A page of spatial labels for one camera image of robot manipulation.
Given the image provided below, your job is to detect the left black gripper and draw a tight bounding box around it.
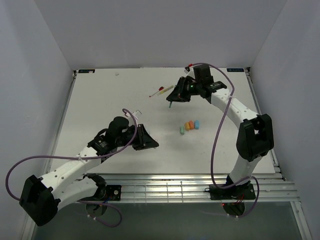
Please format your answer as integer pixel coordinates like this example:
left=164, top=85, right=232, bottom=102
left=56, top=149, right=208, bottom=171
left=116, top=123, right=159, bottom=151

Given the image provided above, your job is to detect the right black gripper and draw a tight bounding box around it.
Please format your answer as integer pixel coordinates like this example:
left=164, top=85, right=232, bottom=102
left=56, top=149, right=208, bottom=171
left=166, top=76, right=202, bottom=103

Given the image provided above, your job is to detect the yellow barrel pen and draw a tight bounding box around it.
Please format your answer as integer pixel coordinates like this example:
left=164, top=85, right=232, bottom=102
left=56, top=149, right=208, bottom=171
left=160, top=85, right=174, bottom=94

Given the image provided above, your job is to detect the yellow pen cap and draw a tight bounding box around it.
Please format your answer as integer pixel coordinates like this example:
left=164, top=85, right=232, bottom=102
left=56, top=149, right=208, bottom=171
left=184, top=122, right=190, bottom=131

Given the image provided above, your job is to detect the orange pen cap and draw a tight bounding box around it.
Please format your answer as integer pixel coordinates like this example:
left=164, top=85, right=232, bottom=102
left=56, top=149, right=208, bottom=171
left=188, top=120, right=195, bottom=130

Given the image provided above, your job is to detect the blue pen cap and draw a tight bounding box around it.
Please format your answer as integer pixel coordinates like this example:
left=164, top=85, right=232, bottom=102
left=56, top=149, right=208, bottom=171
left=194, top=120, right=200, bottom=130

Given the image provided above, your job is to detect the green pen cap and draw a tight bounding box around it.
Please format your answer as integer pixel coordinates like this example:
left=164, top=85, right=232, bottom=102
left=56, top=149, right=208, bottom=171
left=179, top=125, right=185, bottom=135

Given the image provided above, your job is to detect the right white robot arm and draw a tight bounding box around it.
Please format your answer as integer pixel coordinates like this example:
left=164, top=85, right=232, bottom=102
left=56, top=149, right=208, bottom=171
left=166, top=76, right=274, bottom=199

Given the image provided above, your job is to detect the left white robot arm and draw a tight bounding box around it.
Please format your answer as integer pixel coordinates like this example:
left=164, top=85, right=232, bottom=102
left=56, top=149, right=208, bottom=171
left=19, top=124, right=159, bottom=226

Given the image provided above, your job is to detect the red tipped pen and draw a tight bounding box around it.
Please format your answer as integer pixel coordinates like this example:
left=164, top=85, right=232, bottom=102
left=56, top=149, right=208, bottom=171
left=149, top=86, right=164, bottom=98

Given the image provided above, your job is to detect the right blue corner label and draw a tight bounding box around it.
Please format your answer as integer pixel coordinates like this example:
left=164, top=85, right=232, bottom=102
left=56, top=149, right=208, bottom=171
left=226, top=68, right=245, bottom=73

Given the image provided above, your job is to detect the blue corner label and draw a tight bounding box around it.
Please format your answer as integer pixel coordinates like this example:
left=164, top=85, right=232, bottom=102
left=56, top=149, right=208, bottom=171
left=77, top=69, right=96, bottom=74
left=226, top=68, right=245, bottom=73

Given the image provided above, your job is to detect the left blue corner label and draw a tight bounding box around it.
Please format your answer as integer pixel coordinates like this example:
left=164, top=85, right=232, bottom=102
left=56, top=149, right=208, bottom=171
left=77, top=69, right=96, bottom=74

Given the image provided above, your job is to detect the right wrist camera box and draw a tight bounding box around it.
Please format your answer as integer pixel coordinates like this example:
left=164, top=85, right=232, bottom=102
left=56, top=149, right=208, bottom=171
left=193, top=64, right=214, bottom=85

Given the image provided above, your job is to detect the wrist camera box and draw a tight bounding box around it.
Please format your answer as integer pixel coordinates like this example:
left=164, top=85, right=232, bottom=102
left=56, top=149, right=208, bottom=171
left=193, top=64, right=214, bottom=85
left=107, top=116, right=129, bottom=139

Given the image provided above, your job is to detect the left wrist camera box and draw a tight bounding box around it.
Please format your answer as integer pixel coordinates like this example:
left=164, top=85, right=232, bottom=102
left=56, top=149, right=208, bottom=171
left=107, top=116, right=129, bottom=139

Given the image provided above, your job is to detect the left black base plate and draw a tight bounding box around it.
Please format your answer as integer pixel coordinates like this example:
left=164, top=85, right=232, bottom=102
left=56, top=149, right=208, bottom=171
left=101, top=184, right=122, bottom=203

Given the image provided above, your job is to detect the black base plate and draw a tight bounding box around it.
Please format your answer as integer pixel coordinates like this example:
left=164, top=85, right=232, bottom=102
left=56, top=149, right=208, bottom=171
left=101, top=184, right=122, bottom=203
left=204, top=183, right=256, bottom=200

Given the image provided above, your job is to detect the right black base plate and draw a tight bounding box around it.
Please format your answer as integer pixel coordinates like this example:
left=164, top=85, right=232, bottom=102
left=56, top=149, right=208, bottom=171
left=204, top=183, right=256, bottom=200

